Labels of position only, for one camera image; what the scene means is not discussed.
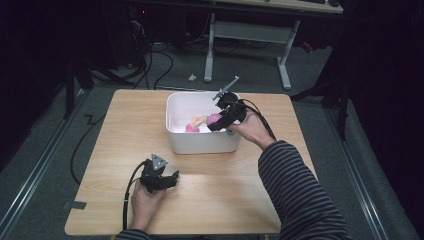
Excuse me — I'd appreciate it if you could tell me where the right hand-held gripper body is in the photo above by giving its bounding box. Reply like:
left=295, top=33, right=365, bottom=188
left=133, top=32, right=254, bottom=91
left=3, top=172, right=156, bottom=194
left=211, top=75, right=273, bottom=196
left=212, top=75, right=248, bottom=128

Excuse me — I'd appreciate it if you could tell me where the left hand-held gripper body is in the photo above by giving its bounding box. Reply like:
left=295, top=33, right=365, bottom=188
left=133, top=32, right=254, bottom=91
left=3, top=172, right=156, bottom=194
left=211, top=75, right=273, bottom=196
left=139, top=152, right=172, bottom=194

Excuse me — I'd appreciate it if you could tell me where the pink spiky ball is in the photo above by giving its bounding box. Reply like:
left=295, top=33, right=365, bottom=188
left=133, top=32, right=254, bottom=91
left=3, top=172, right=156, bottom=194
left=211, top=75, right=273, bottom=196
left=206, top=113, right=224, bottom=126

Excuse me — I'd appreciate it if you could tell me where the white plastic bin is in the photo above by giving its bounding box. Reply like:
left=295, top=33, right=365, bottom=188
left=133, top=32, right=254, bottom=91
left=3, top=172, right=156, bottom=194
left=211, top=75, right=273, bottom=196
left=165, top=91, right=242, bottom=155

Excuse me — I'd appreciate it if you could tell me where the person's left hand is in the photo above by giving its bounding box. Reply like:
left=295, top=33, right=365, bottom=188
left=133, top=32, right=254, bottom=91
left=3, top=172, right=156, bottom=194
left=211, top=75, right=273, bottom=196
left=130, top=181, right=168, bottom=232

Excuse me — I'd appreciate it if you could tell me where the person's right hand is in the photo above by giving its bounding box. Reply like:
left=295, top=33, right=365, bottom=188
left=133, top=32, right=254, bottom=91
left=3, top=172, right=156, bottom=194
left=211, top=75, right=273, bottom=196
left=228, top=109, right=278, bottom=152

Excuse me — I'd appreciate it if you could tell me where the white-legged desk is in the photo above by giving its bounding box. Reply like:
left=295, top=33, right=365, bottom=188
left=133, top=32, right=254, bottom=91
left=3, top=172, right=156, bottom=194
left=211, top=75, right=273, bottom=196
left=203, top=0, right=345, bottom=91

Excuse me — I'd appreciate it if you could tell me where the grey tape piece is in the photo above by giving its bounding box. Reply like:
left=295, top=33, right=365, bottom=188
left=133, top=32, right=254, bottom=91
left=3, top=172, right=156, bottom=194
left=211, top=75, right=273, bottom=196
left=62, top=200, right=88, bottom=211

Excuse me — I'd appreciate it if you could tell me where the black metal stand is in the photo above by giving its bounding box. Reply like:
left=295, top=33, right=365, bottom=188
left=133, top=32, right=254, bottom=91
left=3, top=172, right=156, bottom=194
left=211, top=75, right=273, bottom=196
left=62, top=54, right=135, bottom=120
left=289, top=78, right=352, bottom=142

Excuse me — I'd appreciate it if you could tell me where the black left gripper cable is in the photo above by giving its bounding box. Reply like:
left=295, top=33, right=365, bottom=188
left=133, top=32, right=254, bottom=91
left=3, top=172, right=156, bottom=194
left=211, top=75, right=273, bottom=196
left=121, top=159, right=148, bottom=232

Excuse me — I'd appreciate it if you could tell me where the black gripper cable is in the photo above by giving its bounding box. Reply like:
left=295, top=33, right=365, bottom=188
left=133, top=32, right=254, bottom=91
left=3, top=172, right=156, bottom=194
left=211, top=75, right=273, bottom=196
left=121, top=159, right=148, bottom=232
left=239, top=98, right=278, bottom=142

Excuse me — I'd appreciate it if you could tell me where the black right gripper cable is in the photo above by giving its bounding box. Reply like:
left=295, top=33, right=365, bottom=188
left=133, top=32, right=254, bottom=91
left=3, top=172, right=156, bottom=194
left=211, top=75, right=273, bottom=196
left=239, top=98, right=278, bottom=142

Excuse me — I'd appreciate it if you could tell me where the black floor cable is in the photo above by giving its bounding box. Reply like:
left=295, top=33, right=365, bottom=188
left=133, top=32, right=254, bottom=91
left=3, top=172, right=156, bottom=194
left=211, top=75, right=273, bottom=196
left=69, top=112, right=108, bottom=186

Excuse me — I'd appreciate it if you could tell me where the bundle of black cables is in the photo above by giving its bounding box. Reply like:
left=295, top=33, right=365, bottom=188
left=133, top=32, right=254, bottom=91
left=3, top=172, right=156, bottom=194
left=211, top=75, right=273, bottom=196
left=128, top=19, right=175, bottom=91

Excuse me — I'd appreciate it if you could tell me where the metal floor rail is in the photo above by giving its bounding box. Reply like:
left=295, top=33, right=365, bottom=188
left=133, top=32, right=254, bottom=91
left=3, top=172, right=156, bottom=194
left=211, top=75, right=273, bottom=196
left=0, top=89, right=92, bottom=236
left=324, top=108, right=392, bottom=240

